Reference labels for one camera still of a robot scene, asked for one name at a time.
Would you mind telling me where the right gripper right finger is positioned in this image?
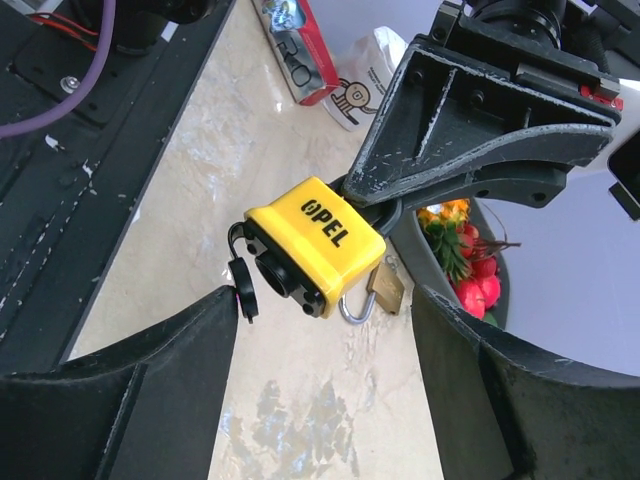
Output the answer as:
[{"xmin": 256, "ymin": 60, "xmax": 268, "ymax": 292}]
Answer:
[{"xmin": 411, "ymin": 286, "xmax": 639, "ymax": 479}]

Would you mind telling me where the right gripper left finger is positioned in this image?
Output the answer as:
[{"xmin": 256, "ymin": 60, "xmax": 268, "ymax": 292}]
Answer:
[{"xmin": 1, "ymin": 286, "xmax": 238, "ymax": 479}]

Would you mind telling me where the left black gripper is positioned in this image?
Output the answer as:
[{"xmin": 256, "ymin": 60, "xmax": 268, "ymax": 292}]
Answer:
[{"xmin": 341, "ymin": 1, "xmax": 624, "ymax": 211}]

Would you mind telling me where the brass padlock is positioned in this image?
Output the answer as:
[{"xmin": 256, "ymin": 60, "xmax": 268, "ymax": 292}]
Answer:
[{"xmin": 338, "ymin": 255, "xmax": 405, "ymax": 325}]

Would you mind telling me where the yellow padlock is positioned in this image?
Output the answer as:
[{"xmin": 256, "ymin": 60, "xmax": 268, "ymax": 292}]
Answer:
[{"xmin": 227, "ymin": 176, "xmax": 403, "ymax": 321}]

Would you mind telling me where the toy pineapple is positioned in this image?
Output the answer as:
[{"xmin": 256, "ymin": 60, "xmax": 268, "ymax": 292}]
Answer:
[{"xmin": 416, "ymin": 199, "xmax": 473, "ymax": 285}]

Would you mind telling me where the dark green fruit tray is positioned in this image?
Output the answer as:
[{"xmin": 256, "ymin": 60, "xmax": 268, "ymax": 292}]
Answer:
[{"xmin": 391, "ymin": 199, "xmax": 514, "ymax": 328}]

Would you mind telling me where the white tissue roll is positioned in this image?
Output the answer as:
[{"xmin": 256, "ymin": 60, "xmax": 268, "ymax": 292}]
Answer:
[{"xmin": 323, "ymin": 26, "xmax": 408, "ymax": 132}]

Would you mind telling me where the red box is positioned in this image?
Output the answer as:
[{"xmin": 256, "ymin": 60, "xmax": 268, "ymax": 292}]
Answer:
[{"xmin": 253, "ymin": 0, "xmax": 340, "ymax": 106}]

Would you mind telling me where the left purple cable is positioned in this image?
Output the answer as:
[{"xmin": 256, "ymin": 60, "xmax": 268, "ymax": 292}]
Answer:
[{"xmin": 0, "ymin": 0, "xmax": 117, "ymax": 140}]

